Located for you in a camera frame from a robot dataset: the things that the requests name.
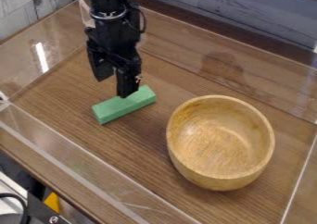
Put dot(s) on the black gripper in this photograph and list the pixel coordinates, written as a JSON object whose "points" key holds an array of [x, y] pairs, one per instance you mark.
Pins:
{"points": [[111, 49]]}

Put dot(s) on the green foam block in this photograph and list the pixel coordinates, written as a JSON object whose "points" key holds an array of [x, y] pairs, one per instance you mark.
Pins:
{"points": [[117, 106]]}

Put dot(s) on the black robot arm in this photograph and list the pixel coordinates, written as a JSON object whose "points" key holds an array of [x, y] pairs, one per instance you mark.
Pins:
{"points": [[114, 7]]}

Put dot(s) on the brown wooden bowl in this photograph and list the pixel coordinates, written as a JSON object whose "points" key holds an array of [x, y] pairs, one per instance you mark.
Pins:
{"points": [[221, 142]]}

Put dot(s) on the black and yellow base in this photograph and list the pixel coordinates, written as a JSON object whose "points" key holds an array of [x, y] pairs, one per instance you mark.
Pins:
{"points": [[45, 215]]}

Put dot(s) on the clear acrylic corner bracket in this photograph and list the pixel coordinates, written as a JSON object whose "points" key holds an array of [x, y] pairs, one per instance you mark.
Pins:
{"points": [[86, 14]]}

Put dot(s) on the clear acrylic front wall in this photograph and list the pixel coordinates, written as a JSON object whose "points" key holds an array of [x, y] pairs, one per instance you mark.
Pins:
{"points": [[95, 187]]}

